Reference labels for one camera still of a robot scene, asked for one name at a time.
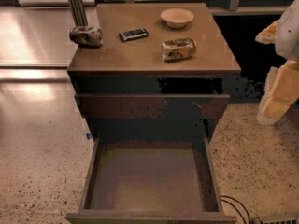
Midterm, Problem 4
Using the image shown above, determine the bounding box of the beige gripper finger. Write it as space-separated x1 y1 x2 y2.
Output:
257 60 299 125
255 21 278 44

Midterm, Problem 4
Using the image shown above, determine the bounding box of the orange soda can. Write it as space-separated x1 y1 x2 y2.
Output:
162 38 197 62

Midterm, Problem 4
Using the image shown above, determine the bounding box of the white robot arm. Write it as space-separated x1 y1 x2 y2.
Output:
255 0 299 125

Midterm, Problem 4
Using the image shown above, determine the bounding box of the brown wooden drawer cabinet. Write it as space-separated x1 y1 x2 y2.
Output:
68 3 240 143

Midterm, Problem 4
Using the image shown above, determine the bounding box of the beige shallow bowl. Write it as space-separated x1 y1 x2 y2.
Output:
161 8 194 29

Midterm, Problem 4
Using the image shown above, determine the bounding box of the black snack bar wrapper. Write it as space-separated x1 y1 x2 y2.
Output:
119 29 149 42

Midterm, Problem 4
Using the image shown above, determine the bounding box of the blue tape piece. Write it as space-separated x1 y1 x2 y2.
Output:
86 133 93 140

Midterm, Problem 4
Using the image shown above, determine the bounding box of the black floor cable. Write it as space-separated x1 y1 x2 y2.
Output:
220 195 252 224

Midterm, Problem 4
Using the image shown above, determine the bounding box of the metal frame post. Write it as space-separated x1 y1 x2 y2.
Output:
68 0 88 26

